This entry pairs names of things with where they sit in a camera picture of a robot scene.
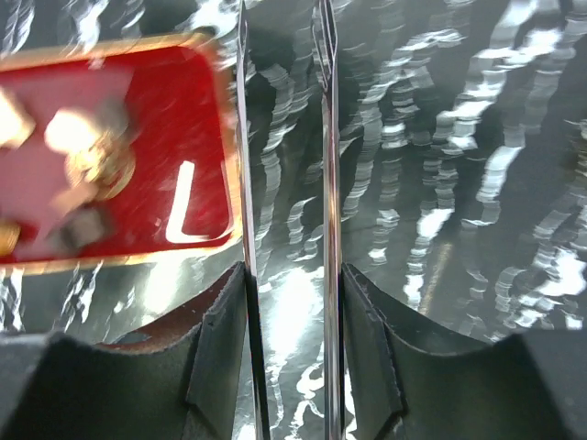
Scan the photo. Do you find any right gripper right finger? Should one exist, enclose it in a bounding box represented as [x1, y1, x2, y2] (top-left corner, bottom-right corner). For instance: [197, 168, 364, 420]
[342, 264, 586, 439]

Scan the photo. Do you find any dark square chocolate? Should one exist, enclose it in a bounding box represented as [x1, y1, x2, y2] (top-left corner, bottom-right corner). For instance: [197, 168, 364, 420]
[56, 207, 114, 251]

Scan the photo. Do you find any white square chocolate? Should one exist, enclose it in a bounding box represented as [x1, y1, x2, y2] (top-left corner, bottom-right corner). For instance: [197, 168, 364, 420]
[0, 88, 36, 149]

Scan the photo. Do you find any orange swirl chocolate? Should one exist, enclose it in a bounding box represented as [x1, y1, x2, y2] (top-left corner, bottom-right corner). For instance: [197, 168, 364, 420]
[0, 220, 21, 257]

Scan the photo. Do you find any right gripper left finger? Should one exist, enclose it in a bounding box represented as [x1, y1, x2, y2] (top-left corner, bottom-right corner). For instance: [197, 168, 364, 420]
[1, 263, 247, 439]

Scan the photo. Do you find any red rectangular tray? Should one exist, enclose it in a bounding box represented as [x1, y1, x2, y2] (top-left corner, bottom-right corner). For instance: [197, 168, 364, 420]
[1, 32, 242, 274]

